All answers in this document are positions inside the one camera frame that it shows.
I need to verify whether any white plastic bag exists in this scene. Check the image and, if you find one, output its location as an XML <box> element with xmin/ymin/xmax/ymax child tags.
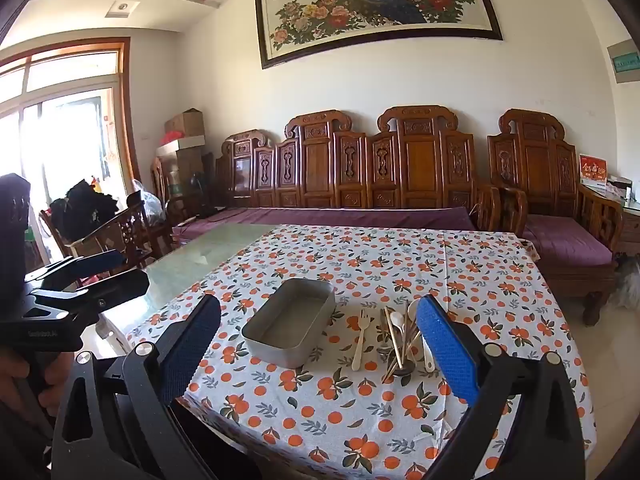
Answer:
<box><xmin>607</xmin><ymin>255</ymin><xmax>640</xmax><ymax>311</ymax></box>

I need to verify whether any carved wooden sofa bench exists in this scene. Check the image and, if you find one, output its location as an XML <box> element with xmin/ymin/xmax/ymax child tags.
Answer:
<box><xmin>215</xmin><ymin>105</ymin><xmax>501</xmax><ymax>233</ymax></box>

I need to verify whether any small brown cardboard box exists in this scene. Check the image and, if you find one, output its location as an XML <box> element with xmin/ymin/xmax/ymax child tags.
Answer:
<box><xmin>164</xmin><ymin>108</ymin><xmax>205</xmax><ymax>137</ymax></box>

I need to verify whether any grey metal tray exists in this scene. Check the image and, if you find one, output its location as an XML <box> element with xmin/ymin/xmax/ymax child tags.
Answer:
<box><xmin>241</xmin><ymin>278</ymin><xmax>337</xmax><ymax>370</ymax></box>

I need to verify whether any person's left hand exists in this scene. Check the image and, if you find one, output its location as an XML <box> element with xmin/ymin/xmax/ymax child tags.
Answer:
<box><xmin>0</xmin><ymin>352</ymin><xmax>76</xmax><ymax>418</ymax></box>

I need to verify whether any wooden dining chair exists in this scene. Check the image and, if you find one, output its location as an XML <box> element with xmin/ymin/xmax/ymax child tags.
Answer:
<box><xmin>40</xmin><ymin>202</ymin><xmax>173</xmax><ymax>271</ymax></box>
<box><xmin>150</xmin><ymin>156</ymin><xmax>176</xmax><ymax>211</ymax></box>

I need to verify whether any pile of black clothes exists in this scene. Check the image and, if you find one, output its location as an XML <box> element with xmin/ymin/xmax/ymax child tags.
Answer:
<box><xmin>50</xmin><ymin>177</ymin><xmax>121</xmax><ymax>231</ymax></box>

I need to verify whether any small white spoon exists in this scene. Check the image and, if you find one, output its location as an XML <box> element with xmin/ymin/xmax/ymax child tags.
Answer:
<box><xmin>389</xmin><ymin>311</ymin><xmax>416</xmax><ymax>361</ymax></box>

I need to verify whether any wooden framed window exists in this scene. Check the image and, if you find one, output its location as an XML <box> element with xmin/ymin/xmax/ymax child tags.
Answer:
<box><xmin>0</xmin><ymin>37</ymin><xmax>141</xmax><ymax>271</ymax></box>

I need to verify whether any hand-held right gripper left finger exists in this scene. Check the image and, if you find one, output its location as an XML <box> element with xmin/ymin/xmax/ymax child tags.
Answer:
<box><xmin>50</xmin><ymin>294</ymin><xmax>223</xmax><ymax>480</ymax></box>

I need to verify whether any wooden side table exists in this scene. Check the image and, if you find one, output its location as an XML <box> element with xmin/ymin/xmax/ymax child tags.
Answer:
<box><xmin>580</xmin><ymin>182</ymin><xmax>640</xmax><ymax>256</ymax></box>

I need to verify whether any clear plastic bag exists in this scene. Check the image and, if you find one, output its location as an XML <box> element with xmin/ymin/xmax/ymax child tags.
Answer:
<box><xmin>131</xmin><ymin>179</ymin><xmax>166</xmax><ymax>226</ymax></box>

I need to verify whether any wall panel with green label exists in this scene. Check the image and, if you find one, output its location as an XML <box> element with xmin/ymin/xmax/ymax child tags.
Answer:
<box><xmin>606</xmin><ymin>40</ymin><xmax>640</xmax><ymax>83</ymax></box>

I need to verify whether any large white spoon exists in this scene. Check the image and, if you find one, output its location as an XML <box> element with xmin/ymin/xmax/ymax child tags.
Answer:
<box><xmin>406</xmin><ymin>300</ymin><xmax>437</xmax><ymax>374</ymax></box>

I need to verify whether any red desk calendar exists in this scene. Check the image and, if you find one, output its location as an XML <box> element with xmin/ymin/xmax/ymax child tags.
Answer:
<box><xmin>579</xmin><ymin>154</ymin><xmax>608</xmax><ymax>186</ymax></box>

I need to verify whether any framed peacock painting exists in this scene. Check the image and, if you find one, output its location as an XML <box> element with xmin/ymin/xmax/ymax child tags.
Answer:
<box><xmin>253</xmin><ymin>0</ymin><xmax>503</xmax><ymax>70</ymax></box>

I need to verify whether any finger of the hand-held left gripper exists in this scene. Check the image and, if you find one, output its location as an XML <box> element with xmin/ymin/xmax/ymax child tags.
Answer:
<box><xmin>30</xmin><ymin>269</ymin><xmax>151</xmax><ymax>328</ymax></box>
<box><xmin>27</xmin><ymin>249</ymin><xmax>123</xmax><ymax>291</ymax></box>

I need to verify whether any large brown cardboard box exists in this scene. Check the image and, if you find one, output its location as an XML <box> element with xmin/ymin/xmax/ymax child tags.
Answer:
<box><xmin>170</xmin><ymin>150</ymin><xmax>216</xmax><ymax>196</ymax></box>

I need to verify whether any carved wooden armchair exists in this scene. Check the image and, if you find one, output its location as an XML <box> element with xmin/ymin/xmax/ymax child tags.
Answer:
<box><xmin>487</xmin><ymin>108</ymin><xmax>626</xmax><ymax>326</ymax></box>

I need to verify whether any white lidded cardboard box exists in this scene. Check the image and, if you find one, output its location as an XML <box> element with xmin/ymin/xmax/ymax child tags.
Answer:
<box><xmin>155</xmin><ymin>135</ymin><xmax>206</xmax><ymax>158</ymax></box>

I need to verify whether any orange print tablecloth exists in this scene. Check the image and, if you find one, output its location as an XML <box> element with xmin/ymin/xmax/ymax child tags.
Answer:
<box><xmin>125</xmin><ymin>224</ymin><xmax>598</xmax><ymax>480</ymax></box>

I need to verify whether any white plastic fork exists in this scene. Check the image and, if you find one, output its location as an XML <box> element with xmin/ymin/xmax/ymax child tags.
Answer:
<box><xmin>351</xmin><ymin>309</ymin><xmax>372</xmax><ymax>372</ymax></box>

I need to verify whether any white tissue box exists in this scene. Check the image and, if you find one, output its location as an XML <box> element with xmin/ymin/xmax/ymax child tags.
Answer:
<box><xmin>605</xmin><ymin>176</ymin><xmax>635</xmax><ymax>201</ymax></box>

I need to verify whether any brown chopstick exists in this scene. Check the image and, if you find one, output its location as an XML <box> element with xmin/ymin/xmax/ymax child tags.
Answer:
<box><xmin>387</xmin><ymin>332</ymin><xmax>422</xmax><ymax>378</ymax></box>
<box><xmin>383</xmin><ymin>330</ymin><xmax>420</xmax><ymax>384</ymax></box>

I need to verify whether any long purple sofa cushion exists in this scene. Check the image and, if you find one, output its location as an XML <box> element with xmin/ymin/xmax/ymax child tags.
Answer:
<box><xmin>172</xmin><ymin>206</ymin><xmax>478</xmax><ymax>246</ymax></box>

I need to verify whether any black desk lamp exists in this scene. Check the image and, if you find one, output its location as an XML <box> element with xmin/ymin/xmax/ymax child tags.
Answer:
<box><xmin>187</xmin><ymin>171</ymin><xmax>211</xmax><ymax>206</ymax></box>

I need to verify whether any square purple seat cushion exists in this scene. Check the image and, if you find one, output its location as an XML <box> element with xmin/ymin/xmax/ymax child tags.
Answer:
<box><xmin>522</xmin><ymin>212</ymin><xmax>615</xmax><ymax>267</ymax></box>

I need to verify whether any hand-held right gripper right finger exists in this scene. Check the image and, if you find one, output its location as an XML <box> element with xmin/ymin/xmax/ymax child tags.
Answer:
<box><xmin>416</xmin><ymin>294</ymin><xmax>587</xmax><ymax>480</ymax></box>

